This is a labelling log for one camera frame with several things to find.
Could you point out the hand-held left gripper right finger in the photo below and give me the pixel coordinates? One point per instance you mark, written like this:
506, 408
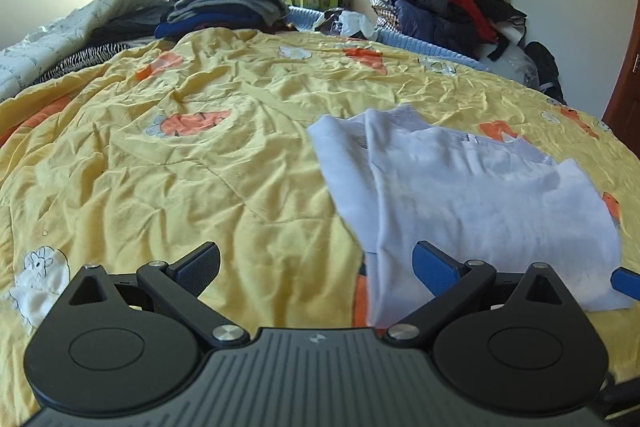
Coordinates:
434, 268

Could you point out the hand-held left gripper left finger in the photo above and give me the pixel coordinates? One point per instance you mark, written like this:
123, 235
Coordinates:
196, 268

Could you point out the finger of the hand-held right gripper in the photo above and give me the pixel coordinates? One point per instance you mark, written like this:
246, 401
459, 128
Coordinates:
627, 281

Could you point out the white lace-trimmed top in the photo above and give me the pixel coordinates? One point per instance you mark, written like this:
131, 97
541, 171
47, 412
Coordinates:
475, 187

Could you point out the stack of folded dark clothes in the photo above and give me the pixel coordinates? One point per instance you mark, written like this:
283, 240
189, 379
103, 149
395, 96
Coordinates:
225, 4

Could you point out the yellow printed quilt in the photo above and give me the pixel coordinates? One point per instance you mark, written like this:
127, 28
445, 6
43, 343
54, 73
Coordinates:
175, 187

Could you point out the brown wooden door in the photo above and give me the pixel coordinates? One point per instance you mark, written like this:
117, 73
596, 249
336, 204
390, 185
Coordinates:
625, 87

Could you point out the black bag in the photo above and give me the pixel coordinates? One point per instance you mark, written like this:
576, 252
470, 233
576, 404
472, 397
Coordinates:
545, 67

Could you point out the zebra striped cloth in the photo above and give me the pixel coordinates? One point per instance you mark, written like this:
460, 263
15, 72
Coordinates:
82, 59

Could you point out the navy jacket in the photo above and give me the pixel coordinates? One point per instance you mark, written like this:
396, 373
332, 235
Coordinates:
430, 22

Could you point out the black cloth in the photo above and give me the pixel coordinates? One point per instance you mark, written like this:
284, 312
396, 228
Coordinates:
127, 24

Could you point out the white plastic bag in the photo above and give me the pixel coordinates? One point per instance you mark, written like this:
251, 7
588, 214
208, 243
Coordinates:
350, 23

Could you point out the white quilted blanket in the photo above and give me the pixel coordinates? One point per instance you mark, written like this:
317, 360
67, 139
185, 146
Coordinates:
65, 29

